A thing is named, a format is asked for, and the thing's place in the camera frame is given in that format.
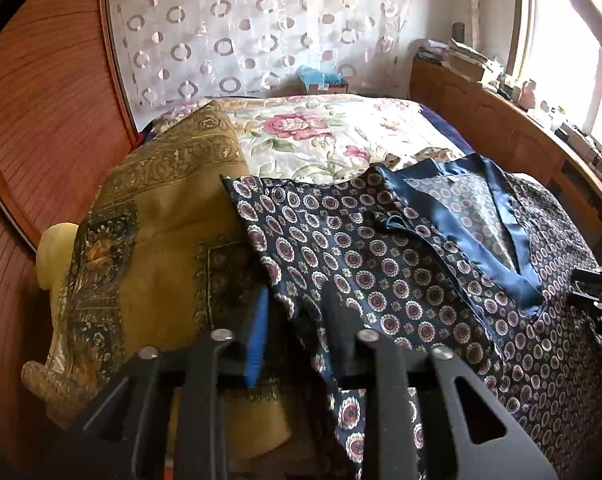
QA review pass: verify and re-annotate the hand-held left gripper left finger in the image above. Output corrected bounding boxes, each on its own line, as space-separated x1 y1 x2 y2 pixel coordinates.
46 285 282 480

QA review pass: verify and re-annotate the white circle pattern curtain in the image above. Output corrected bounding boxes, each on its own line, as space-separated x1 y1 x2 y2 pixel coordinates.
103 0 414 121

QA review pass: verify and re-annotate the navy patterned satin garment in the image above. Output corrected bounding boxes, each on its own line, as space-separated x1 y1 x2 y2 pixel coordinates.
221 152 602 480

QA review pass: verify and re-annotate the stack of papers and books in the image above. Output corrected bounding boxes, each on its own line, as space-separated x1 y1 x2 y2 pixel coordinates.
416 37 502 83

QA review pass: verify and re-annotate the dark blue bed sheet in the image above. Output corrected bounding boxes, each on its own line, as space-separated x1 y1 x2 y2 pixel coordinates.
421 102 478 157

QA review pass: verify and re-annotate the wooden wardrobe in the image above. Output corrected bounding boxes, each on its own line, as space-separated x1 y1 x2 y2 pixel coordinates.
0 0 142 461

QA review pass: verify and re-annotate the yellow ornate patterned blanket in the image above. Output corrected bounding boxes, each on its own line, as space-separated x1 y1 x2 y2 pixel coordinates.
21 100 302 466

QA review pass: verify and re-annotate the small cardboard box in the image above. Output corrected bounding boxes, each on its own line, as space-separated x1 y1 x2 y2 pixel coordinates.
306 81 350 96

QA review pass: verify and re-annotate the floral print quilt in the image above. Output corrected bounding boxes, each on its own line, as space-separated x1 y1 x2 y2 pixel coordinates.
153 94 467 183

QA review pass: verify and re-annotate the long wooden cabinet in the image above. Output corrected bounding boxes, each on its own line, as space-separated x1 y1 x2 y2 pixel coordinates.
408 55 602 251

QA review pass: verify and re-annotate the window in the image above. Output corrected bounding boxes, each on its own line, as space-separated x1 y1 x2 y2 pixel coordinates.
506 0 602 146

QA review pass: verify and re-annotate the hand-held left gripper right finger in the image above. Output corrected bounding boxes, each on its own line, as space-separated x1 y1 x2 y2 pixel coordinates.
323 300 562 480

